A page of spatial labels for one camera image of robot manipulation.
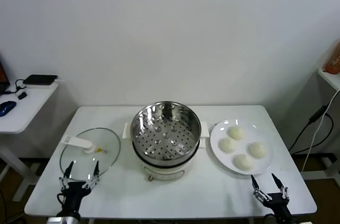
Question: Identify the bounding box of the black power brick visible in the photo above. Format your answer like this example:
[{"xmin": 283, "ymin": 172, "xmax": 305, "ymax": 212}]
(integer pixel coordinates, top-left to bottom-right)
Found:
[{"xmin": 308, "ymin": 105, "xmax": 328, "ymax": 124}]

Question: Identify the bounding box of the round glass pot lid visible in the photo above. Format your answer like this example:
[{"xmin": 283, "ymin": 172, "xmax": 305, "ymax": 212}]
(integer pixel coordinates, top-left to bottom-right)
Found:
[{"xmin": 59, "ymin": 127, "xmax": 122, "ymax": 182}]

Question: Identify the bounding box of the blue computer mouse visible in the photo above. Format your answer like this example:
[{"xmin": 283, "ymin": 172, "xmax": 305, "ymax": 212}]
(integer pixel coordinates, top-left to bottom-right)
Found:
[{"xmin": 0, "ymin": 100, "xmax": 17, "ymax": 117}]

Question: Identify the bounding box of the thin black desk cable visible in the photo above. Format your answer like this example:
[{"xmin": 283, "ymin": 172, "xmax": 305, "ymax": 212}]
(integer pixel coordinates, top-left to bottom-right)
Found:
[{"xmin": 4, "ymin": 78, "xmax": 27, "ymax": 94}]

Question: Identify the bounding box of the white steamed baozi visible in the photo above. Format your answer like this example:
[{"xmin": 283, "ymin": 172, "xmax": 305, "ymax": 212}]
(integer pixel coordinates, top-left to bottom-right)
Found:
[
  {"xmin": 249, "ymin": 141, "xmax": 267, "ymax": 159},
  {"xmin": 219, "ymin": 137, "xmax": 239, "ymax": 153},
  {"xmin": 233, "ymin": 153, "xmax": 254, "ymax": 171},
  {"xmin": 228, "ymin": 126, "xmax": 246, "ymax": 141}
]

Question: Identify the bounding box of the white side desk with laptop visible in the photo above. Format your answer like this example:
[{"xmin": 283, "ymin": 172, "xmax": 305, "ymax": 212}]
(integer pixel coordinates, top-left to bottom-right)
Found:
[{"xmin": 0, "ymin": 79, "xmax": 64, "ymax": 202}]

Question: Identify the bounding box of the white lid handle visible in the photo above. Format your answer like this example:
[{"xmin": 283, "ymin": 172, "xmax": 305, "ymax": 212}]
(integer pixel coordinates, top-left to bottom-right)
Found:
[{"xmin": 62, "ymin": 134, "xmax": 97, "ymax": 155}]

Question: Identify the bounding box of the white electric cooker pot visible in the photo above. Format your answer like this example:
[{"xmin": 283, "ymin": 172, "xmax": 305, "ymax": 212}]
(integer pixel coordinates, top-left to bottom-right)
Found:
[{"xmin": 132, "ymin": 137, "xmax": 207, "ymax": 182}]

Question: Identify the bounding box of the stainless steel steamer basket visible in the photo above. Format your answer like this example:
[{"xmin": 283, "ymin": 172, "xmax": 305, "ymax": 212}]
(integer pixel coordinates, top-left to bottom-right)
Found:
[{"xmin": 122, "ymin": 101, "xmax": 210, "ymax": 162}]

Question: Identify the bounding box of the black hanging power cable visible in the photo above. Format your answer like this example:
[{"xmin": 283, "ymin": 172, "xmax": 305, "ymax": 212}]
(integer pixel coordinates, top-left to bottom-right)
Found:
[{"xmin": 288, "ymin": 112, "xmax": 335, "ymax": 156}]

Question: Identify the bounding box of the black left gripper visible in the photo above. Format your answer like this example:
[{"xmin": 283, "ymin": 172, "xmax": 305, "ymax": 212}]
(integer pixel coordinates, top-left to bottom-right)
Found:
[{"xmin": 56, "ymin": 160, "xmax": 101, "ymax": 218}]

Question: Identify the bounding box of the white hanging cable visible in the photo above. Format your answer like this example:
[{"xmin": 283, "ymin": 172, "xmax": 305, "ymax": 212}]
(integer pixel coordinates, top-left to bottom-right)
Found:
[{"xmin": 302, "ymin": 90, "xmax": 340, "ymax": 174}]

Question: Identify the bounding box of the white round plate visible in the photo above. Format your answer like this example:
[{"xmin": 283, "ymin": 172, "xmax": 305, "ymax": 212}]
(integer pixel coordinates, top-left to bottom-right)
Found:
[{"xmin": 209, "ymin": 119, "xmax": 274, "ymax": 176}]

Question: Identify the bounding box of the flat black box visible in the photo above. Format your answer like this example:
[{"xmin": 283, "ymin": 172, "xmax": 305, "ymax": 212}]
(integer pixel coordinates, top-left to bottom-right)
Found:
[{"xmin": 22, "ymin": 74, "xmax": 58, "ymax": 86}]

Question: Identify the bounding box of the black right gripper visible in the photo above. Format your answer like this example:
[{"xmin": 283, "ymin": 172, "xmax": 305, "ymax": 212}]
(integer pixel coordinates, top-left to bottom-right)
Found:
[{"xmin": 250, "ymin": 173, "xmax": 297, "ymax": 224}]

